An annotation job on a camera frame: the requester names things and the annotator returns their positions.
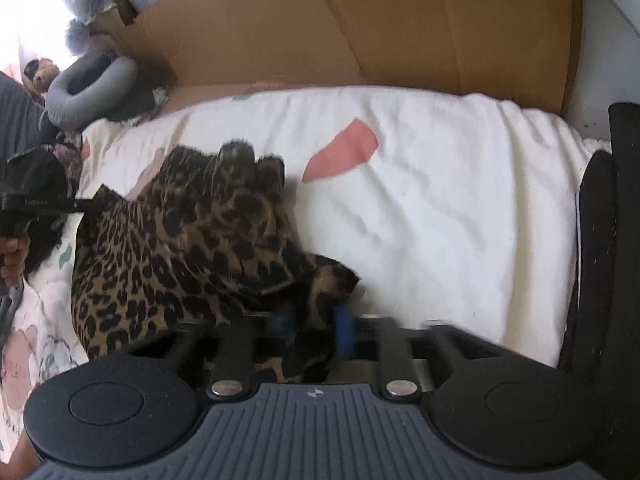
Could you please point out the small brown plush toy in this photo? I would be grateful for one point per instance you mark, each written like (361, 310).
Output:
(42, 72)

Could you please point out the dark grey pillow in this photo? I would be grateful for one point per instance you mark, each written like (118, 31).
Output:
(17, 115)

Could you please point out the bear printed cream blanket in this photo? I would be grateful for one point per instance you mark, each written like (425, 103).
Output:
(450, 240)

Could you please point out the black folded clothes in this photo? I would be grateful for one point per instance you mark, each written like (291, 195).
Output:
(615, 260)

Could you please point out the person's left hand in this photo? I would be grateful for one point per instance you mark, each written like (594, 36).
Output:
(12, 260)

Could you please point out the black cloth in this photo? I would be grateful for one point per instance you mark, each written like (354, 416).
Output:
(135, 105)

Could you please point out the grey neck pillow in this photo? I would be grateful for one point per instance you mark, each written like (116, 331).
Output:
(65, 110)

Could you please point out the leopard print pants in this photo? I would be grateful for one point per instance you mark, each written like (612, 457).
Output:
(200, 240)

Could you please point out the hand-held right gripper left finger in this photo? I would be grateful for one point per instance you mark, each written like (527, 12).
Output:
(284, 322)

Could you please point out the floral garment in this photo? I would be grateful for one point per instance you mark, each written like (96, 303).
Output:
(67, 155)

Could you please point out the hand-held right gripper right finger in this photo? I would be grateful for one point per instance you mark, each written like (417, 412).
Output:
(344, 330)

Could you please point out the brown cardboard box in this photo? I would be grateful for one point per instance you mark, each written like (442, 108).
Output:
(375, 25)

